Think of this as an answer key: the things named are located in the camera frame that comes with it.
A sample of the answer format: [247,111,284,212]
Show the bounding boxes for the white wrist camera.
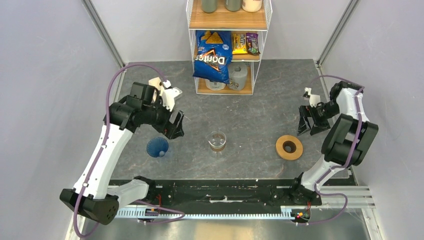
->
[159,80,183,112]
[303,87,321,108]

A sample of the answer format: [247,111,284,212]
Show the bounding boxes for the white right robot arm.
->
[288,80,379,205]

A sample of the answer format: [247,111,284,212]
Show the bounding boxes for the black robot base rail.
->
[131,179,322,218]

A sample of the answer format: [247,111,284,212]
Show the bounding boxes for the white wire shelf rack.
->
[186,0,273,95]

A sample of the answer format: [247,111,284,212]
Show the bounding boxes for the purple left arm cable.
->
[72,63,186,239]

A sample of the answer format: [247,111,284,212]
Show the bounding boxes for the white jar on bottom shelf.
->
[204,79,227,91]

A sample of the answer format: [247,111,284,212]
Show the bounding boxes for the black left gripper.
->
[142,96,184,139]

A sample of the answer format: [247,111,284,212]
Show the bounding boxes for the brown M&M candy bag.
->
[246,32,260,56]

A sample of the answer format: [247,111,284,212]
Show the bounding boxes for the blue Doritos chip bag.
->
[192,30,233,84]

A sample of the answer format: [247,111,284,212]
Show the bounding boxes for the glass carafe with wooden band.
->
[206,131,227,153]

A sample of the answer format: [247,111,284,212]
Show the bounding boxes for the green bottle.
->
[224,0,243,12]
[201,0,218,14]

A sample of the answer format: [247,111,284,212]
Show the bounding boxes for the wooden ring dripper stand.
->
[275,135,304,161]

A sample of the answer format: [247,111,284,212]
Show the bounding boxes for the cream lotion bottle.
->
[241,0,263,13]

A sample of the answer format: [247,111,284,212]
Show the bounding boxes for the cream paper coffee filters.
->
[148,77,164,103]

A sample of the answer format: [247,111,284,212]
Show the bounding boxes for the blue plastic coffee dripper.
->
[146,137,169,158]

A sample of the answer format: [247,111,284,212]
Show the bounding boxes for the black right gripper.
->
[296,99,340,136]

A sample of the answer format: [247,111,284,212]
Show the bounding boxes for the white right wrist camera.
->
[303,87,321,108]

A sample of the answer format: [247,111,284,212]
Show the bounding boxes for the green bottle middle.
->
[224,0,243,12]

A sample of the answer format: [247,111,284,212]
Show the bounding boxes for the green bottle left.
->
[201,0,218,14]

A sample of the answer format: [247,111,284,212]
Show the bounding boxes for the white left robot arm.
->
[59,81,184,225]

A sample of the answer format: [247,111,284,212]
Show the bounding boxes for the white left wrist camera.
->
[159,80,183,112]

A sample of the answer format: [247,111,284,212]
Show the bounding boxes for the yellow M&M candy bag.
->
[232,32,248,55]

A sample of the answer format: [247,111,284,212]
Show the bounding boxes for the grey toilet paper roll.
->
[227,62,248,91]

